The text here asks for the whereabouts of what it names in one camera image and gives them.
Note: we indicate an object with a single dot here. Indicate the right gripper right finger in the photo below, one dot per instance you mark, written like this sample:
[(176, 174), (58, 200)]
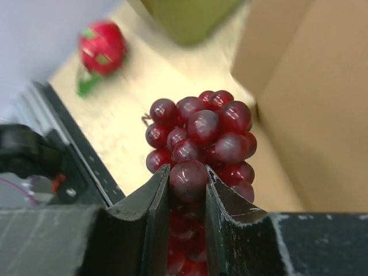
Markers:
[(230, 227)]

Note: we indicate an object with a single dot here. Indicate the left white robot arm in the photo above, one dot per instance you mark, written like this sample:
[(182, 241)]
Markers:
[(26, 153)]

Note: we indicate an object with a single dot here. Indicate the green plastic basket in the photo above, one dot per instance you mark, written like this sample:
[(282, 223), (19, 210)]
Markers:
[(189, 22)]

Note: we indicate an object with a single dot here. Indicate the red grapes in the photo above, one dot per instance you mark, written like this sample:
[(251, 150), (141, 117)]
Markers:
[(210, 130)]

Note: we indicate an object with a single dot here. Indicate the left aluminium rail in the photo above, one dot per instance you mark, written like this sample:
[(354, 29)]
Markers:
[(30, 109)]

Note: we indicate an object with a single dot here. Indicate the red dragon fruit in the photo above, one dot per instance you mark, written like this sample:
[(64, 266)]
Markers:
[(102, 50)]

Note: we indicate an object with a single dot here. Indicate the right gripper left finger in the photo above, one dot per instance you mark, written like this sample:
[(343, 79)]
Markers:
[(142, 227)]

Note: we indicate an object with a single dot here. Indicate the cardboard paper box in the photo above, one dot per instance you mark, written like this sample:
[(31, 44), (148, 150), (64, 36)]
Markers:
[(305, 62)]

